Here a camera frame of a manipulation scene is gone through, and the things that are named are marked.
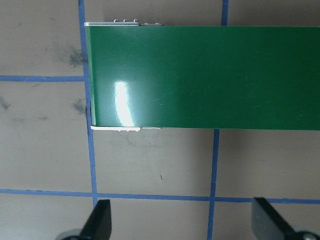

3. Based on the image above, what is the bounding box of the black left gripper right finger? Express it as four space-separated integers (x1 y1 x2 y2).
251 197 296 240

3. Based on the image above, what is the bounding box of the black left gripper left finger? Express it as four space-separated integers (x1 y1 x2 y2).
79 199 112 240

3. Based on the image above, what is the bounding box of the green conveyor belt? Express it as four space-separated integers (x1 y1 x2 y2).
84 22 320 131

